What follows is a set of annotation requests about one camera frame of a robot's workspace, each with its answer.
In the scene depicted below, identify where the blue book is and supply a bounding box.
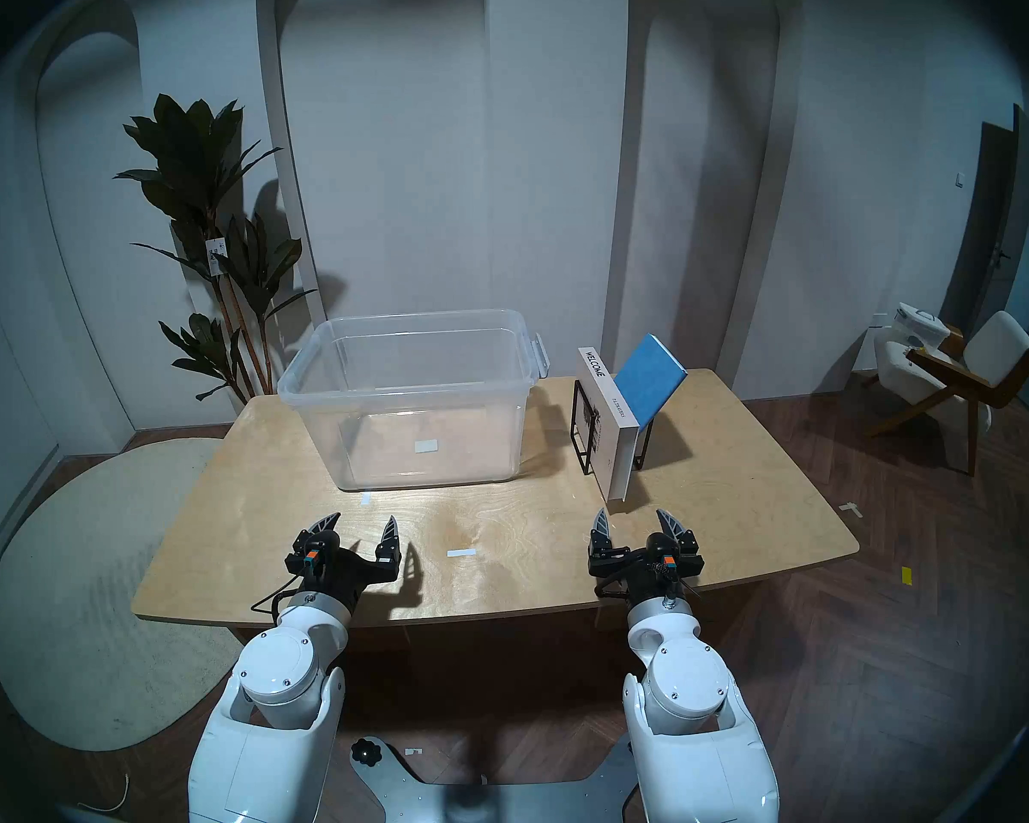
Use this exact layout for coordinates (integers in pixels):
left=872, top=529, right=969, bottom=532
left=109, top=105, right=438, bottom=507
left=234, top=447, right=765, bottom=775
left=613, top=333, right=689, bottom=430

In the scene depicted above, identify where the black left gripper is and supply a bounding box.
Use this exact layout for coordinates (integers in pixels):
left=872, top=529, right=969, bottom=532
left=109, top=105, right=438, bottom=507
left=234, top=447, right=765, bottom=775
left=285, top=512, right=402, bottom=615

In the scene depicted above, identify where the white cable on floor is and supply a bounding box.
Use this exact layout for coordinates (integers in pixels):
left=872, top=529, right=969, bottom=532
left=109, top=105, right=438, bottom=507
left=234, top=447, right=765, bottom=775
left=77, top=772, right=129, bottom=814

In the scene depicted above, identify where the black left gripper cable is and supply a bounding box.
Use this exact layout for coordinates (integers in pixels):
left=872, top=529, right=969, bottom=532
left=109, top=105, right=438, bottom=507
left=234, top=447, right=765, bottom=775
left=251, top=573, right=305, bottom=622

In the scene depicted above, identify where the dark door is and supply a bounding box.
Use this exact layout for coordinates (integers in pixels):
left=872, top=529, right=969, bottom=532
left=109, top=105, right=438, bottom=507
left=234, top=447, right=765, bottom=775
left=943, top=104, right=1029, bottom=441

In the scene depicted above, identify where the cream and wood armchair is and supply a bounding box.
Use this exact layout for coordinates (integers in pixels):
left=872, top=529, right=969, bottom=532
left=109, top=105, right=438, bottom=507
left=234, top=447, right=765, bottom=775
left=864, top=310, right=1029, bottom=476

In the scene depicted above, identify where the white book with WELCOME spine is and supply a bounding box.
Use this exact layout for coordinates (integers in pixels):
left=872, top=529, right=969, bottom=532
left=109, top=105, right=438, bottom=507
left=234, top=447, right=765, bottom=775
left=577, top=346, right=644, bottom=503

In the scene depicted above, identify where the tall green potted plant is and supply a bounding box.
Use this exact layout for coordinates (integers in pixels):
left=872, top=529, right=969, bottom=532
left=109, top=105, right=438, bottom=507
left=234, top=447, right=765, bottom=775
left=114, top=93, right=318, bottom=405

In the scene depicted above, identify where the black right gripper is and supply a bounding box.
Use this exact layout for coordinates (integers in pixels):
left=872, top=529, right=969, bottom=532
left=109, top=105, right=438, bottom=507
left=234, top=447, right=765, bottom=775
left=588, top=508, right=706, bottom=605

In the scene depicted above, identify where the grey metal robot base plate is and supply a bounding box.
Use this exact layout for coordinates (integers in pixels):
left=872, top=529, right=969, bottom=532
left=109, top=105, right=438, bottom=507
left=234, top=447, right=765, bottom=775
left=349, top=736, right=640, bottom=823

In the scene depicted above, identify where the white object on armchair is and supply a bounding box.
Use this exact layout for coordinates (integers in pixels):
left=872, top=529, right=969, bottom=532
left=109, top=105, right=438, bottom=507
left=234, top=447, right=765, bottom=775
left=892, top=303, right=950, bottom=351

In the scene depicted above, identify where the clear plastic storage box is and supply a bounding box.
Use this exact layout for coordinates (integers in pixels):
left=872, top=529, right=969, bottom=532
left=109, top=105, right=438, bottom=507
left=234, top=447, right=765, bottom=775
left=277, top=309, right=551, bottom=493

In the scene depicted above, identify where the black wire book stand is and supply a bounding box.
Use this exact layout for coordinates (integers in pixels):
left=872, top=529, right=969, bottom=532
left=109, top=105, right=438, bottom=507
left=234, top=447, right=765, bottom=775
left=571, top=380, right=655, bottom=475

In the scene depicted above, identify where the round beige rug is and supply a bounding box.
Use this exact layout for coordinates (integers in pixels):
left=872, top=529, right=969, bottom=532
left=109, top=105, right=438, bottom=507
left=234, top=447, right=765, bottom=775
left=0, top=438, right=245, bottom=752

